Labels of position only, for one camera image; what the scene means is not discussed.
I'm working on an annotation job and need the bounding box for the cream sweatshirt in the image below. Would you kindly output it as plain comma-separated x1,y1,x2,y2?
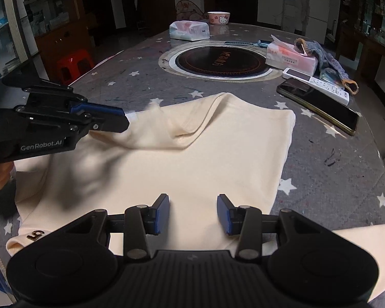
6,93,385,295

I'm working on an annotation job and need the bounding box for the folding fan decoration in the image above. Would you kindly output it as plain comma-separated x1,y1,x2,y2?
176,0,208,21

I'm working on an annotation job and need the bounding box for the red plastic stool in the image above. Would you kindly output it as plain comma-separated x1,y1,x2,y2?
56,49,94,85

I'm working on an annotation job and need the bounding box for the round induction cooktop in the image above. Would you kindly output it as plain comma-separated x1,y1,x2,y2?
158,40,282,83

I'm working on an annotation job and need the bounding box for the soft tissue pack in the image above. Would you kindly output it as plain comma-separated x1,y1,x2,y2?
169,20,211,42

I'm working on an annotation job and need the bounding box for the black smartphone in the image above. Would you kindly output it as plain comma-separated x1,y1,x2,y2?
276,78,360,136

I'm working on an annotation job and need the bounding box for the pink cartoon bowl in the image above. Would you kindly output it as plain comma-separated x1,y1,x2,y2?
208,12,230,25

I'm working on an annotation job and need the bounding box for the white power strip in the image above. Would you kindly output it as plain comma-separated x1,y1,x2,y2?
282,68,350,106

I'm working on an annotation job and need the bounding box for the pink tissue box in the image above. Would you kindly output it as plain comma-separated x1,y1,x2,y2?
266,35,318,76

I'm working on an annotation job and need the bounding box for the blue knitted cloth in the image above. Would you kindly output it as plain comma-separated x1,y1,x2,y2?
294,38,359,95

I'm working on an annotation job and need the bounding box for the blue comb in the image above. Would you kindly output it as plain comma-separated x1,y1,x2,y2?
225,40,271,48

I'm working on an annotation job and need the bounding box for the water dispenser with bottle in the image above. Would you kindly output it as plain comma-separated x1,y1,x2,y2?
282,0,298,33

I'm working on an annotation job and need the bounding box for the white refrigerator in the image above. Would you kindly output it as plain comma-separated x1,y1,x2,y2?
303,0,330,44

